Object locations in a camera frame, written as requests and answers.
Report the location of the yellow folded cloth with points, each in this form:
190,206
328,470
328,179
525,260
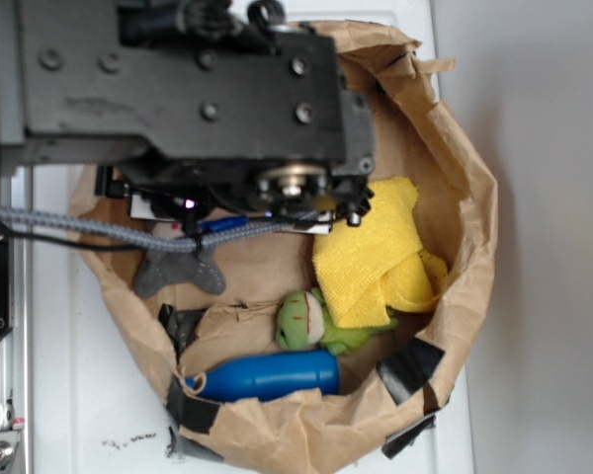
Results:
382,264

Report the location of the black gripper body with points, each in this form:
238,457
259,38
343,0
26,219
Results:
187,104

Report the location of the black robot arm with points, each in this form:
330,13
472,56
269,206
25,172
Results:
184,107

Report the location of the green plush frog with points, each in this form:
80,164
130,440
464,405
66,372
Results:
303,321

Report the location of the blue plastic bottle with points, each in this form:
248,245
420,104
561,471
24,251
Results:
269,377

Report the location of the aluminium frame rail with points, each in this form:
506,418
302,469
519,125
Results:
15,367

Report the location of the brown paper bag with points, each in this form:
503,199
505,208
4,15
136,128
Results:
397,378

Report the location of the gray plush donkey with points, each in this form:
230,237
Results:
160,269

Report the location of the white plastic tray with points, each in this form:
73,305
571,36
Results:
94,412

